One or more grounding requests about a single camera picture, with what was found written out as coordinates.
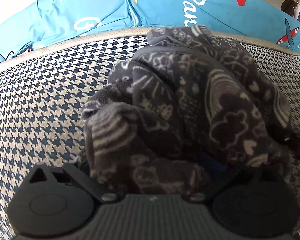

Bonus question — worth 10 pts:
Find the houndstooth sofa cushion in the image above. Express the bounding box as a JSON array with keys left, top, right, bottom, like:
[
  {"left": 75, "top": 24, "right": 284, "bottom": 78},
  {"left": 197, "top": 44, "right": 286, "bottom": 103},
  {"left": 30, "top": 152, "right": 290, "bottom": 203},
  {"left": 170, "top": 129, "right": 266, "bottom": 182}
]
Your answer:
[{"left": 0, "top": 30, "right": 300, "bottom": 239}]

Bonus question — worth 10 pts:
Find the grey patterned fleece garment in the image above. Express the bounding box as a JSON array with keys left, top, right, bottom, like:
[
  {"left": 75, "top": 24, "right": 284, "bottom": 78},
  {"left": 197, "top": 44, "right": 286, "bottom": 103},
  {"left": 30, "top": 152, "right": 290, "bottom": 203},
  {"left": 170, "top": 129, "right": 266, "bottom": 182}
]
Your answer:
[{"left": 82, "top": 25, "right": 296, "bottom": 195}]

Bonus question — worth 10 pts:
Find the dark wooden chair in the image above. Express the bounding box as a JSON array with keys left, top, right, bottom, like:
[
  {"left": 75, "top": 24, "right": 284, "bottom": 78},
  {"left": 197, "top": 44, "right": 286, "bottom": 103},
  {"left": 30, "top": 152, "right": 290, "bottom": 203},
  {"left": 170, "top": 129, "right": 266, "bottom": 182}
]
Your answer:
[{"left": 281, "top": 0, "right": 298, "bottom": 17}]

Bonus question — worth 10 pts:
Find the blue cartoon print pillow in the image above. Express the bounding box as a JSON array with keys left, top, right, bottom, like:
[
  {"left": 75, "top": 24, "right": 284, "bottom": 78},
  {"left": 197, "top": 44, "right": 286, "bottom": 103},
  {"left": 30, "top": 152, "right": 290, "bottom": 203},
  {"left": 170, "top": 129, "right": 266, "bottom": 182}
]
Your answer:
[{"left": 0, "top": 0, "right": 300, "bottom": 72}]

